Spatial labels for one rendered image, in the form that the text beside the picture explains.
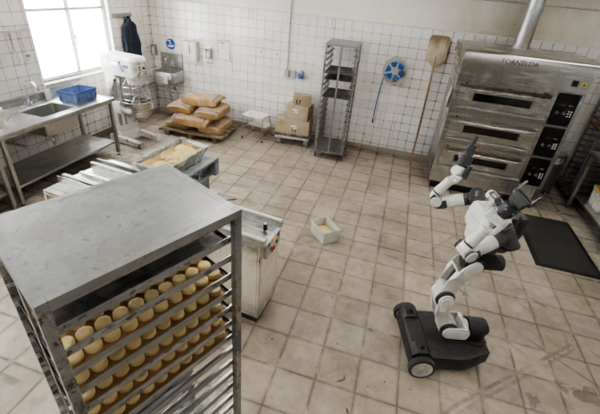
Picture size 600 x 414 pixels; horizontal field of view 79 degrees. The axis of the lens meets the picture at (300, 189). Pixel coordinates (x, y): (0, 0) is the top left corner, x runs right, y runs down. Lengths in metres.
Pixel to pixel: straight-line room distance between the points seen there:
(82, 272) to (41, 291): 0.10
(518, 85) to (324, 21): 3.01
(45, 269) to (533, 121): 5.40
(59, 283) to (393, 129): 5.97
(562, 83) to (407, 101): 2.13
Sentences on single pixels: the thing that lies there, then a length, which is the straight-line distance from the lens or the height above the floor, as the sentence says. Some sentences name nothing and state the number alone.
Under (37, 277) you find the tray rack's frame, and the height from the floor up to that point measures 1.82.
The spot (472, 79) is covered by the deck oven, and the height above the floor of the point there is 1.63.
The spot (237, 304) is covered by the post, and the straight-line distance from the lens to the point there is 1.59.
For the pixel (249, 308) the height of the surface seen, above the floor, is 0.17.
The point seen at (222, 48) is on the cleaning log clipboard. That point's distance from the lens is 7.10.
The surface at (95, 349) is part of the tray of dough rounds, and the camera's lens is 1.36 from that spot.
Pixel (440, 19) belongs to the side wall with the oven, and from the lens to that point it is 6.27.
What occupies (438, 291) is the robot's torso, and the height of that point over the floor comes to 0.66.
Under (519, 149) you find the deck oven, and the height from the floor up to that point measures 0.84.
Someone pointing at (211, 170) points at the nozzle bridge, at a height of 1.06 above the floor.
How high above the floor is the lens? 2.53
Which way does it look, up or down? 29 degrees down
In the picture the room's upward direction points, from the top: 5 degrees clockwise
